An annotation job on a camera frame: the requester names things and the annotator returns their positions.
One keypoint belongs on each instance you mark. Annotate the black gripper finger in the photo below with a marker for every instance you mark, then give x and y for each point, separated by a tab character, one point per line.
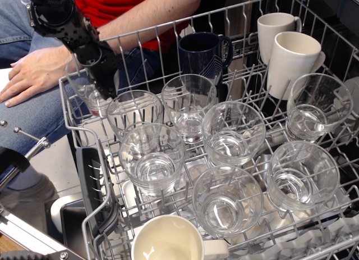
107	88

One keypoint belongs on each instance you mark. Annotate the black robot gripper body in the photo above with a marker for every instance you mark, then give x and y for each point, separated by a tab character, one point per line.
101	62

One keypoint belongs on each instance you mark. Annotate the clear glass cup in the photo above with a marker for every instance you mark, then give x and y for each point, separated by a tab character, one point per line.
317	104
227	201
79	79
186	100
232	133
301	176
152	156

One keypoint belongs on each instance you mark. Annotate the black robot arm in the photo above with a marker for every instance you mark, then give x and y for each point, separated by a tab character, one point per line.
62	19

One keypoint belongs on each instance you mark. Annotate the person's bare forearm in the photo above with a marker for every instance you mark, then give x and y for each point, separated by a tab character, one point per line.
145	21

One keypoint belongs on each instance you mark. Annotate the clear glass cup second row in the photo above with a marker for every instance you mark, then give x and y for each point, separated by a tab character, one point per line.
132	109

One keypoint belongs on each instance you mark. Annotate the person's bare hand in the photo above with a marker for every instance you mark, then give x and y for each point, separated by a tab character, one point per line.
35	73

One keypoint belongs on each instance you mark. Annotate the dark blue ceramic mug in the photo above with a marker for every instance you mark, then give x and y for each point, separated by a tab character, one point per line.
205	54

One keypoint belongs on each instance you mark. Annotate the metal clamp with black knob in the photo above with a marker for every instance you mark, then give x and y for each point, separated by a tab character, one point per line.
13	162

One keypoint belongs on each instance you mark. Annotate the grey shoe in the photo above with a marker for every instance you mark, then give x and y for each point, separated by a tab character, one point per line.
41	191

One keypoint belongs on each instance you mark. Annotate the cream mug bottom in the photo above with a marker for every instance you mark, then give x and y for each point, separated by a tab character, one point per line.
174	237

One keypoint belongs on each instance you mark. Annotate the white mug rear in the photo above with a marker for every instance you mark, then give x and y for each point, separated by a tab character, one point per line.
269	25

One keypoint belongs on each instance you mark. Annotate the white mug front tilted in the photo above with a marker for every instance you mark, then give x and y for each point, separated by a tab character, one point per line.
293	55

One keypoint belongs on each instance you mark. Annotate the dark grey rack handle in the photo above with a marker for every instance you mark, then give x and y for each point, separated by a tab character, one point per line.
103	215

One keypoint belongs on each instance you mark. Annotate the grey wire dishwasher rack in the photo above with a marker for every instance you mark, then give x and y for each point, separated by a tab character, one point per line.
329	231

